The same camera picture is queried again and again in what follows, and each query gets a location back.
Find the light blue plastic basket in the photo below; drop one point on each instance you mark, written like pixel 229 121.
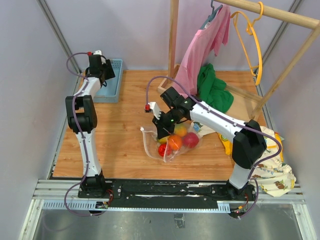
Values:
pixel 111 92

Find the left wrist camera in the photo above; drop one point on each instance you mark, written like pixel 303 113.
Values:
pixel 100 53

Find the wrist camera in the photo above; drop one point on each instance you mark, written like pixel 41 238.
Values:
pixel 152 107
pixel 100 53

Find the green cloth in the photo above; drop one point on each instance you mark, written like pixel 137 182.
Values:
pixel 212 90

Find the red fake fruit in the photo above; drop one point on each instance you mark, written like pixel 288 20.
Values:
pixel 190 140

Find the clear zip top bag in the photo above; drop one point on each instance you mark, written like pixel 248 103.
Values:
pixel 150 143

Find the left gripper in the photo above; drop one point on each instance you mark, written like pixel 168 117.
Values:
pixel 110 72

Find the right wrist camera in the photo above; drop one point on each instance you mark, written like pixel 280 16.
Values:
pixel 152 107

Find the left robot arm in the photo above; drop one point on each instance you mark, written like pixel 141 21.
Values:
pixel 82 120

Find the green fake fruit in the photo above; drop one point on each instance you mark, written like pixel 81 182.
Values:
pixel 180 130

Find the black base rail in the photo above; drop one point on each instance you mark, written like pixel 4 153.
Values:
pixel 165 195

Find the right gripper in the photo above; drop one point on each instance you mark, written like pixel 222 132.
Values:
pixel 162 130

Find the teal hanger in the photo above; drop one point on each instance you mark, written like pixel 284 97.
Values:
pixel 212 15

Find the pink shirt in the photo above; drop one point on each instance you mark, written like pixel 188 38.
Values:
pixel 208 38

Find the orange round fake fruit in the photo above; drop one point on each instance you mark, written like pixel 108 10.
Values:
pixel 175 142

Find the dinosaur print cloth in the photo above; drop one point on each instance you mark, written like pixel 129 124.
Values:
pixel 273 175

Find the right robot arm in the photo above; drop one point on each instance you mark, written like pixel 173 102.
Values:
pixel 247 139

